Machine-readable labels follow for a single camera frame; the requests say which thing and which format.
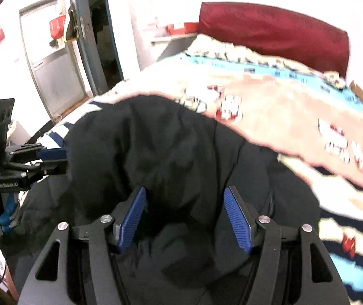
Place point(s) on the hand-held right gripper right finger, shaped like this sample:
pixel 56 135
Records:
pixel 237 219

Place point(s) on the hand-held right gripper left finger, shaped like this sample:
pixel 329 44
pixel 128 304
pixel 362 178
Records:
pixel 132 219

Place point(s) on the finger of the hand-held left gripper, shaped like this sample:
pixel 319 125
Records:
pixel 52 154
pixel 51 168

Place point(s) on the black hooded puffer jacket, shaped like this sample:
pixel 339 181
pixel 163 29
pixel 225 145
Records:
pixel 175 152

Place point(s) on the grey metal door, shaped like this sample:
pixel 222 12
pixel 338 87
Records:
pixel 57 76

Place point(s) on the dark teal door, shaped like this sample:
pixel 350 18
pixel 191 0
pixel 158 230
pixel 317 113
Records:
pixel 87 44

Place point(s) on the pink cartoon printed blanket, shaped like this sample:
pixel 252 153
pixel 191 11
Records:
pixel 280 108

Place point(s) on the red hanging bag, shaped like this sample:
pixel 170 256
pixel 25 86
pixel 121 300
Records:
pixel 57 27

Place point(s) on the brown hanging bag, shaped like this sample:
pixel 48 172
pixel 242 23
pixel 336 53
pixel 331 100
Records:
pixel 72 25

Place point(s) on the red flat box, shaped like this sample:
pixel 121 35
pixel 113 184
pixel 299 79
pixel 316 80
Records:
pixel 184 28

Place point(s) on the dark red headboard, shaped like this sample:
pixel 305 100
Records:
pixel 273 31

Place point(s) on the dark teal door frame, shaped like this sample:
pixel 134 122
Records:
pixel 113 38

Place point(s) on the white wall shelf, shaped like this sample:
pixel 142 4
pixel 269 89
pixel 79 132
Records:
pixel 172 38

